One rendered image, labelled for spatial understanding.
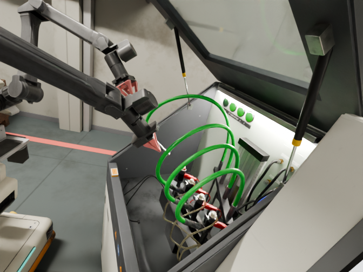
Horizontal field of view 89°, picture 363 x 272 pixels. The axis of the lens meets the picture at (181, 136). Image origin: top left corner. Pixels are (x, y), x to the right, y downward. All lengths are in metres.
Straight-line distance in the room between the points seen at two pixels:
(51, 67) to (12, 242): 1.33
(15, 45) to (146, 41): 2.43
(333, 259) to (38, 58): 0.71
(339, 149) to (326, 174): 0.06
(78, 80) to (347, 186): 0.62
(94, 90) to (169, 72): 2.39
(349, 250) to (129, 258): 0.57
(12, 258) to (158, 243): 0.96
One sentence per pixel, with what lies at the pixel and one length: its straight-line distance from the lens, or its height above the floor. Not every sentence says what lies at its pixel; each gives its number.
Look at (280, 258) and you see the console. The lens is 0.55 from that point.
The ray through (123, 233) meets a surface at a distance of 0.79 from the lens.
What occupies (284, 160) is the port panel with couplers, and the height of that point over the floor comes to 1.31.
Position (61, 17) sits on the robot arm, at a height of 1.57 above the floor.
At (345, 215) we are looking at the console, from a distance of 0.49.
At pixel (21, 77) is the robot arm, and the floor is 1.30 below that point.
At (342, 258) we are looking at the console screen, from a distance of 0.50.
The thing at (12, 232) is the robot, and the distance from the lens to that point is 1.73.
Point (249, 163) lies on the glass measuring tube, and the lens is 0.85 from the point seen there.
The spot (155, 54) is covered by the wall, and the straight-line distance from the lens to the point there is 2.86.
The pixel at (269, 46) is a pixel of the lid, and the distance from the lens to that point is 0.54.
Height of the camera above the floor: 1.60
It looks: 26 degrees down
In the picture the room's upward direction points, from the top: 15 degrees clockwise
